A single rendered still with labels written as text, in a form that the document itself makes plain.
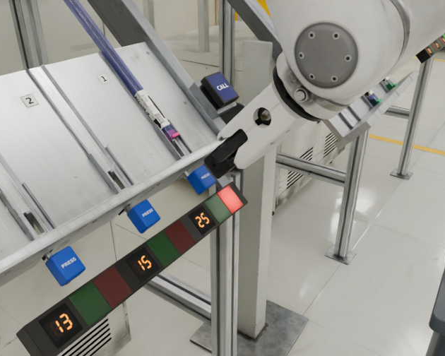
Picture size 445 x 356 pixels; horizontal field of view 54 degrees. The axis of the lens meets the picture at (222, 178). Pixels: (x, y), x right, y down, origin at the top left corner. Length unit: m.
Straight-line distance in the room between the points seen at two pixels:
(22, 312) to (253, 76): 0.64
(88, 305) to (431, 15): 0.40
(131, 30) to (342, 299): 1.05
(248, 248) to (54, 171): 0.67
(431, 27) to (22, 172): 0.41
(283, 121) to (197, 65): 1.25
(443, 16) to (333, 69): 0.10
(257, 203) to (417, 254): 0.85
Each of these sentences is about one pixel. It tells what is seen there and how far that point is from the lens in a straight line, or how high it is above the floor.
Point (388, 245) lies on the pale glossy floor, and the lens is 1.72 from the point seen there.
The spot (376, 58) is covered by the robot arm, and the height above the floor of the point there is 0.91.
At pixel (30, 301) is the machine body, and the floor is 0.38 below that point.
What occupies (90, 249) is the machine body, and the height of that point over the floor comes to 0.41.
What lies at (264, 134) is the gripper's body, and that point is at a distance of 0.44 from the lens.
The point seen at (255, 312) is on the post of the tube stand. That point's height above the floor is 0.11.
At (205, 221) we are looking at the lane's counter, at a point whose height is 0.66.
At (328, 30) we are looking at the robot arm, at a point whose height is 0.93.
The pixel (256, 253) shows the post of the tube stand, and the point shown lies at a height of 0.31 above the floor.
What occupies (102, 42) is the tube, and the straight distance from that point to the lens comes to 0.64.
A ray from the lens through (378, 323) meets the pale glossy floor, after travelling 1.41.
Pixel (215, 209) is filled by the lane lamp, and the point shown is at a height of 0.66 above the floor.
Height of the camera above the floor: 0.99
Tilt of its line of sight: 29 degrees down
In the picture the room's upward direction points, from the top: straight up
